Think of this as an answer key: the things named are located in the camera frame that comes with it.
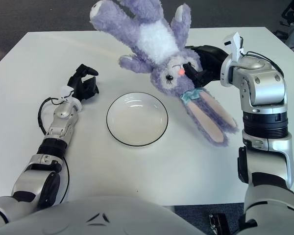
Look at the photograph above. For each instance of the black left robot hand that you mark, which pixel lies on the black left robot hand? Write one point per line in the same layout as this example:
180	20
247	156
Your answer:
84	88

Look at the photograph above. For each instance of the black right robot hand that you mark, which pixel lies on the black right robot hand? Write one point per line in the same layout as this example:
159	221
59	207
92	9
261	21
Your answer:
210	58

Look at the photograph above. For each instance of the purple plush bunny doll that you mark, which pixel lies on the purple plush bunny doll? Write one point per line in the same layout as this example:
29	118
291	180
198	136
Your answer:
152	36

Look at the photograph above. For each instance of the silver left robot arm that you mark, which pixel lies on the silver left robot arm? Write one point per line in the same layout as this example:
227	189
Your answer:
31	176

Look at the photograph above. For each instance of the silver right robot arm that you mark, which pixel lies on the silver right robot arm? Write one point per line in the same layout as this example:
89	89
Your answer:
264	88

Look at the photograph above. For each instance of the white plate with black rim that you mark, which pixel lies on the white plate with black rim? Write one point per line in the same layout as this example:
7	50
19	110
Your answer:
137	120

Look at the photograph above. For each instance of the white left wrist connector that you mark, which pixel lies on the white left wrist connector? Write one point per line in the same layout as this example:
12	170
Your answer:
66	92

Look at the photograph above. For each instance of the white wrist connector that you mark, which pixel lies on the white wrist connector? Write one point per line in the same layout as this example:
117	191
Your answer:
234	44
66	92

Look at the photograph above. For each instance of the white right wrist connector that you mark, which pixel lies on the white right wrist connector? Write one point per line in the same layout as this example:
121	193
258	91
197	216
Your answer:
234	44

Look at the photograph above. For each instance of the black office chair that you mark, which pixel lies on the black office chair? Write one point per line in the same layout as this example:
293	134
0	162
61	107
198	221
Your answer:
287	14

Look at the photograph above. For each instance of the grey robot torso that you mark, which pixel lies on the grey robot torso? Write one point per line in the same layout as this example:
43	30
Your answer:
100	220

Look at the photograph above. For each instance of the black metal bracket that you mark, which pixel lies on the black metal bracket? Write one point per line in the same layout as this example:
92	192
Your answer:
216	224

